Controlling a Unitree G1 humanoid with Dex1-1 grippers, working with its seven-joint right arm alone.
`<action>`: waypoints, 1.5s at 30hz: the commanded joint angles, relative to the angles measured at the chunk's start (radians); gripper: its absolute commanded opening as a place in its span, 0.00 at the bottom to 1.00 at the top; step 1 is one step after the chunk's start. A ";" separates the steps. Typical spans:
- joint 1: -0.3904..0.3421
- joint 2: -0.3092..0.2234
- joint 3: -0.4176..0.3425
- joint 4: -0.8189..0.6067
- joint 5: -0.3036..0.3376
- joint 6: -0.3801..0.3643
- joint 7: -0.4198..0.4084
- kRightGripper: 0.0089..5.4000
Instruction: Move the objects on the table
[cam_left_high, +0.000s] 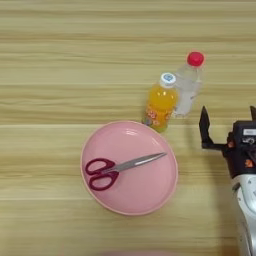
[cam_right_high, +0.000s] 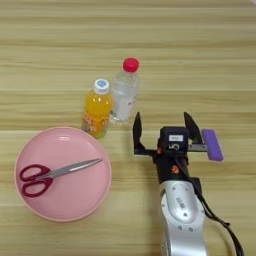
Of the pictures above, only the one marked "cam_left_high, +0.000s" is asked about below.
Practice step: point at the orange juice bottle white cap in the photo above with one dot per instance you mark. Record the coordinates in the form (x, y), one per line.
(161, 103)

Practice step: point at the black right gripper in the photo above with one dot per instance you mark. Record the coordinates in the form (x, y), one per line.
(241, 160)

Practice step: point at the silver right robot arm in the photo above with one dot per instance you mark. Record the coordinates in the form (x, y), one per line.
(248, 210)

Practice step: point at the clear water bottle red cap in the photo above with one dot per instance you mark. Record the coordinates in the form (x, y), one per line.
(188, 88)

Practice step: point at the pink round plate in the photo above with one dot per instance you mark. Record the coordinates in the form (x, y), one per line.
(140, 186)

